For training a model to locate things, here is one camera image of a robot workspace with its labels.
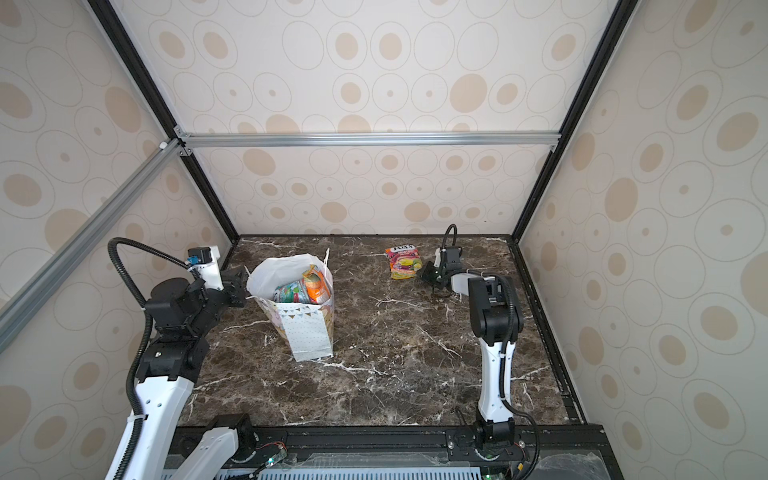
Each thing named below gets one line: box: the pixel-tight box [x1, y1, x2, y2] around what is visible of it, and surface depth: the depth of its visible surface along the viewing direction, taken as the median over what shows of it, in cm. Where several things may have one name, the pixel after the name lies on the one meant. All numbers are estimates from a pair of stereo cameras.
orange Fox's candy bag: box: [302, 264, 331, 305], surface depth 76 cm
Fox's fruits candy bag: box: [385, 244, 423, 280], surface depth 111 cm
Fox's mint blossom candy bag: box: [273, 279, 311, 304], surface depth 84 cm
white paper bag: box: [246, 248, 335, 362], surface depth 81 cm
